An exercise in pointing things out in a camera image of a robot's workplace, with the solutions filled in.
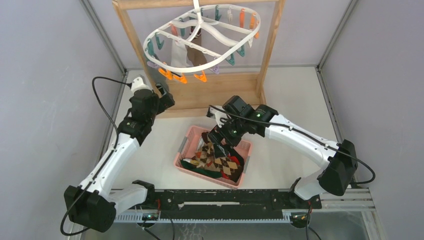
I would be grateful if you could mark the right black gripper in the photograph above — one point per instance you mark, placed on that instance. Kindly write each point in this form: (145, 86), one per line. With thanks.
(221, 132)

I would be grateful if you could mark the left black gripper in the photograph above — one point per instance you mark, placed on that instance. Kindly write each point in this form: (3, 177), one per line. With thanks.
(164, 102)

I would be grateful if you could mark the black sock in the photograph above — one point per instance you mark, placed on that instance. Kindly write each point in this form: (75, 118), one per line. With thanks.
(236, 158)

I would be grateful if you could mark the dark brown argyle sock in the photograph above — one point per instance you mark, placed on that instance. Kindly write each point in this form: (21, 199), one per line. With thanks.
(220, 163)

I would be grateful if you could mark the pink plastic basket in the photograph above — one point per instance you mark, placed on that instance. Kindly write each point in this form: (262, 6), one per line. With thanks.
(190, 144)

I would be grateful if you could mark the dark green sock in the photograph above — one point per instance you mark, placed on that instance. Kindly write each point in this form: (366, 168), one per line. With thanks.
(190, 164)

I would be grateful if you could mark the white round clip hanger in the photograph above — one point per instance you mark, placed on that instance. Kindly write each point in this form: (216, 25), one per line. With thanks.
(227, 32)

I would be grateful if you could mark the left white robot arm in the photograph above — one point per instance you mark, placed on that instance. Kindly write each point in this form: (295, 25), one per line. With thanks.
(92, 204)

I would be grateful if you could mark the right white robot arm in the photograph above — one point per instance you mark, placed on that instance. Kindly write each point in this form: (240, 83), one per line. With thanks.
(337, 162)

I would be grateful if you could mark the white grey sock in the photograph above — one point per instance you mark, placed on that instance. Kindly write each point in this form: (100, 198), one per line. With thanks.
(179, 55)

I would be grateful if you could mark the taupe striped cuff sock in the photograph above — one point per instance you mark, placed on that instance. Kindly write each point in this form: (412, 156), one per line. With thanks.
(195, 56)

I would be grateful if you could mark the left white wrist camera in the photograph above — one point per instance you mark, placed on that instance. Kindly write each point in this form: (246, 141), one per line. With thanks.
(140, 83)

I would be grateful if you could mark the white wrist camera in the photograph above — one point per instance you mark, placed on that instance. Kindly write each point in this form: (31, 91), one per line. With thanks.
(140, 83)
(218, 113)

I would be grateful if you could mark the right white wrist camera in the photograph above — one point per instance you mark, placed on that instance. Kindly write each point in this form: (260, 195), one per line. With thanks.
(218, 113)

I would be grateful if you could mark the wooden hanger stand frame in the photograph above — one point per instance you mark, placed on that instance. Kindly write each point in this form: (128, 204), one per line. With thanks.
(246, 78)

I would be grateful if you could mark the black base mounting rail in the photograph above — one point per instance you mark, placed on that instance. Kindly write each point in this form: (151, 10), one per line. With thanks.
(225, 203)

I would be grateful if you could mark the white slotted cable duct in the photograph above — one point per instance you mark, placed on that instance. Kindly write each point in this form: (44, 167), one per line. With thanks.
(150, 217)

